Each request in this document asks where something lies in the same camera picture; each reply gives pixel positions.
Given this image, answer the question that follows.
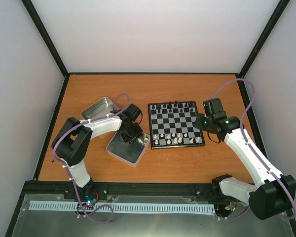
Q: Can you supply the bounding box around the light blue cable duct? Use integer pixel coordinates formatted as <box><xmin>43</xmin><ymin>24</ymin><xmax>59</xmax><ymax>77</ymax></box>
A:
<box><xmin>28</xmin><ymin>200</ymin><xmax>215</xmax><ymax>215</ymax></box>

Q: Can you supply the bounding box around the pink tin box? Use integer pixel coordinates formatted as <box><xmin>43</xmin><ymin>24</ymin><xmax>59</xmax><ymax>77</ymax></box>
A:
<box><xmin>106</xmin><ymin>132</ymin><xmax>150</xmax><ymax>167</ymax></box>

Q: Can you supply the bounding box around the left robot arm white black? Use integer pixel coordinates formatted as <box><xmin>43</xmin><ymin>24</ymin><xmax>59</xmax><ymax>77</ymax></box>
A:
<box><xmin>51</xmin><ymin>104</ymin><xmax>143</xmax><ymax>199</ymax></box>

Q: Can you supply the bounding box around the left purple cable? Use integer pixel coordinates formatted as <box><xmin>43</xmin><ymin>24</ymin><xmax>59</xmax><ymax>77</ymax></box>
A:
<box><xmin>52</xmin><ymin>93</ymin><xmax>131</xmax><ymax>198</ymax></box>

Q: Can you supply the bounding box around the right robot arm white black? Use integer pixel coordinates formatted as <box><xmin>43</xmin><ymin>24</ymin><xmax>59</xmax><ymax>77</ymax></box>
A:
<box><xmin>194</xmin><ymin>98</ymin><xmax>296</xmax><ymax>220</ymax></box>

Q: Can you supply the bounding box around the black frame rail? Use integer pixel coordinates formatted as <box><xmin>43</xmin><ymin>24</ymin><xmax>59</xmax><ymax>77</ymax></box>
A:
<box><xmin>92</xmin><ymin>182</ymin><xmax>216</xmax><ymax>202</ymax></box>

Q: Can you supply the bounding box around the gold tin lid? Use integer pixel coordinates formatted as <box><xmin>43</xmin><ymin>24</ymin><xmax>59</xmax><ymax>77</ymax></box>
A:
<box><xmin>81</xmin><ymin>97</ymin><xmax>119</xmax><ymax>119</ymax></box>

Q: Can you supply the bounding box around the purple cable on base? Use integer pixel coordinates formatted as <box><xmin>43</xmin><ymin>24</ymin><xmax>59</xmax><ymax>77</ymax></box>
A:
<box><xmin>76</xmin><ymin>203</ymin><xmax>114</xmax><ymax>224</ymax></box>

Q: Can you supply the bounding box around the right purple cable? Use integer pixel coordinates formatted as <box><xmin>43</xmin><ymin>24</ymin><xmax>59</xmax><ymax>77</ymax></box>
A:
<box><xmin>212</xmin><ymin>78</ymin><xmax>296</xmax><ymax>220</ymax></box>

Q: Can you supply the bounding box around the small circuit board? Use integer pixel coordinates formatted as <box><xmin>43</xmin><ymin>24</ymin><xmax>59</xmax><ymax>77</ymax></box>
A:
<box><xmin>82</xmin><ymin>191</ymin><xmax>99</xmax><ymax>211</ymax></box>

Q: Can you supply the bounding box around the black white chess board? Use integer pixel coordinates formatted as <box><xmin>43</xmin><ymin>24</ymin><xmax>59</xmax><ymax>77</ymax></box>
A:
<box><xmin>148</xmin><ymin>101</ymin><xmax>205</xmax><ymax>149</ymax></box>

